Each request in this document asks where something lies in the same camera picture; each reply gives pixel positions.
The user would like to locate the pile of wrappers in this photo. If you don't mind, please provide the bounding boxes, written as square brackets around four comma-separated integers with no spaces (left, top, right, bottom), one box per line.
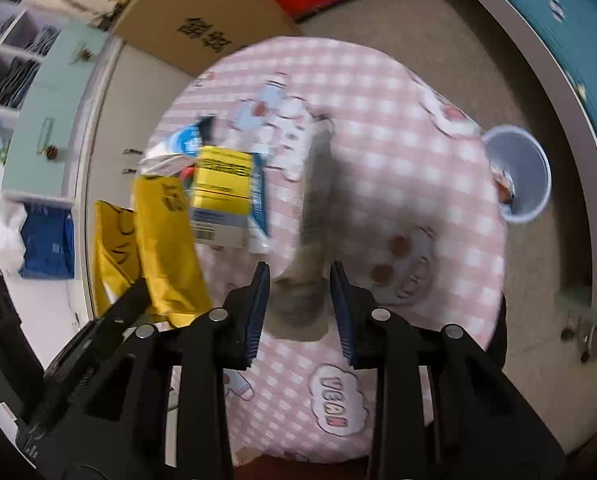
[493,167,517,206]

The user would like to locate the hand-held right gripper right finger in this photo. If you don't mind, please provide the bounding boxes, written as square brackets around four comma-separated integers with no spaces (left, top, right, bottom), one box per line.
[329,261,564,480]

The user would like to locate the pink checkered tablecloth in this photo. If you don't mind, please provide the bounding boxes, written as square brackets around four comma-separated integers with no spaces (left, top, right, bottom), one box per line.
[146,35,509,466]

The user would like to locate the light blue plastic bucket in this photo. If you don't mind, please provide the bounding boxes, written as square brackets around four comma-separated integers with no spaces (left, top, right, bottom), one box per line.
[481,125,553,224]

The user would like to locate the large cardboard box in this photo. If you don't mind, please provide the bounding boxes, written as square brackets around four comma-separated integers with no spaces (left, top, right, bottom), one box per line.
[109,0,304,78]

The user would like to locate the folded jeans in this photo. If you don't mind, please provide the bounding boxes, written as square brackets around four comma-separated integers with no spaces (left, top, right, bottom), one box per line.
[28,27,59,56]

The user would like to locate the grey metal handrail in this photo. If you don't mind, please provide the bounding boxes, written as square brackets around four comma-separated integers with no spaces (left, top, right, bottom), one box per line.
[0,10,29,81]

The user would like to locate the white low cabinet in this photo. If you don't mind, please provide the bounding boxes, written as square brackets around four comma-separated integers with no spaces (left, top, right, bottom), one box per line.
[63,40,199,321]

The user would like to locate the blue plastic bag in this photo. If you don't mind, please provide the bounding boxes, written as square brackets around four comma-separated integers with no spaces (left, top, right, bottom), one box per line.
[19,201,75,280]

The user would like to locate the dark folded clothes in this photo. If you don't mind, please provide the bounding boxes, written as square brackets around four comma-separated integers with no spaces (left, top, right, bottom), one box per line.
[0,57,39,108]

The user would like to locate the cream hanging jacket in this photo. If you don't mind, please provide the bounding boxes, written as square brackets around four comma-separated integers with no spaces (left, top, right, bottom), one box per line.
[31,0,129,21]

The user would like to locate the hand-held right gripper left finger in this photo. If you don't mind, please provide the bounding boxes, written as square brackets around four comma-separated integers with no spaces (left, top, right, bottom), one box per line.
[81,261,272,480]

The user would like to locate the beige sock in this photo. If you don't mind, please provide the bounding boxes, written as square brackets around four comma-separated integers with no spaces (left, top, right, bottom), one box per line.
[268,117,335,338]

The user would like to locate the yellow label white packet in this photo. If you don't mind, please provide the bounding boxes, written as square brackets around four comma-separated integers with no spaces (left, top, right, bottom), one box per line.
[188,146,272,253]

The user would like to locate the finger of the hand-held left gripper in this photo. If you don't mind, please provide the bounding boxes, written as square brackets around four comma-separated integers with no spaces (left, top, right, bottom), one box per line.
[92,279,152,344]

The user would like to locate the teal bunk bed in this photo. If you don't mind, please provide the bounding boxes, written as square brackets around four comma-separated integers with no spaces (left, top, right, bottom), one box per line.
[431,0,597,321]

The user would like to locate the white blue wrapper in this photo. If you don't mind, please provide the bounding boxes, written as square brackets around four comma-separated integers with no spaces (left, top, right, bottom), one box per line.
[141,117,219,176]

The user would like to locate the purple shelf unit teal drawers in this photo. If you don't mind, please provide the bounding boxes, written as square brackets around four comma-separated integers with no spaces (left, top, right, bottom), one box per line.
[0,0,124,206]

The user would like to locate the teal candy print bedsheet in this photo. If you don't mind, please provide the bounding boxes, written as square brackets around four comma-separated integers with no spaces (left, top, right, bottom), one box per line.
[466,0,597,161]

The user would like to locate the yellow snack packet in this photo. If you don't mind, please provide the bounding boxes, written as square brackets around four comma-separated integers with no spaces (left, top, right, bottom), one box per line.
[94,175,214,328]

